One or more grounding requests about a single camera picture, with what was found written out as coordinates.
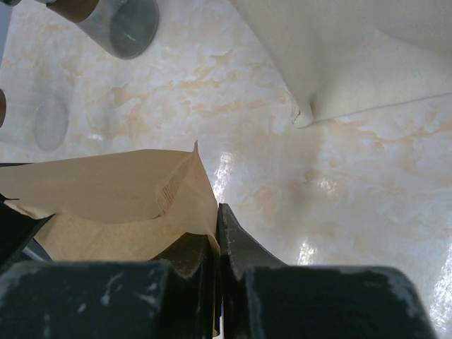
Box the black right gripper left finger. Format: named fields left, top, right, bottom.
left=1, top=234, right=220, bottom=338

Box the grey glass server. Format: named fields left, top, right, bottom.
left=43, top=0, right=160, bottom=59

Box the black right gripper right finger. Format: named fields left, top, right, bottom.
left=217, top=204, right=436, bottom=338

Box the cream floral canvas tote bag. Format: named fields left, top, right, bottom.
left=233, top=1, right=451, bottom=128

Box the clear glass carafe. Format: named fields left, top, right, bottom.
left=1, top=88, right=69, bottom=152

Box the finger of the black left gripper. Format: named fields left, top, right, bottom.
left=1, top=195, right=52, bottom=268

